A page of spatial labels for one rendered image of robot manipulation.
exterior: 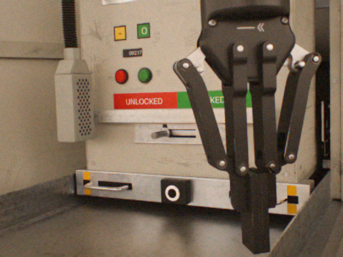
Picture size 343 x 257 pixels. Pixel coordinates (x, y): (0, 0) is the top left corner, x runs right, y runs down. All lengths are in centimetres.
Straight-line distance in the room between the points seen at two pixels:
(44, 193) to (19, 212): 8
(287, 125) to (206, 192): 54
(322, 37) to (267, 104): 130
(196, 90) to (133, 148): 64
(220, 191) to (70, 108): 35
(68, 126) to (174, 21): 31
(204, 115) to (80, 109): 61
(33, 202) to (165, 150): 30
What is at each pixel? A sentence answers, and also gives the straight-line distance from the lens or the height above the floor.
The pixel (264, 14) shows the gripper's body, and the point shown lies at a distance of 37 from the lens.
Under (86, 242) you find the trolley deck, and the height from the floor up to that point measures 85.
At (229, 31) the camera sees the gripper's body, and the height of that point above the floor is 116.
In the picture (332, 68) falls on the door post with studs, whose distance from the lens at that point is 104.
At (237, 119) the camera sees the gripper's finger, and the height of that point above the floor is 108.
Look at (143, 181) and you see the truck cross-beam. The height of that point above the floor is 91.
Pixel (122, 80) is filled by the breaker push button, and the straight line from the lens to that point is 99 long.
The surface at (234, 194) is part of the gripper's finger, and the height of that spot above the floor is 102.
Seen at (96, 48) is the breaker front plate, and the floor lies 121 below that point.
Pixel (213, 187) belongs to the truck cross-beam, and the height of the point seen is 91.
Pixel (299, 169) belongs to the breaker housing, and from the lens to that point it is 88.
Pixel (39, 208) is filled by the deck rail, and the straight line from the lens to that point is 101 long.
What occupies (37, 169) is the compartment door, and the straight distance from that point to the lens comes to 121.
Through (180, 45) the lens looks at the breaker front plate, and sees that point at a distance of 93.
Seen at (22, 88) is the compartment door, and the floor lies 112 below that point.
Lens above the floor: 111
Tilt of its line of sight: 5 degrees down
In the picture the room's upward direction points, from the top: 2 degrees counter-clockwise
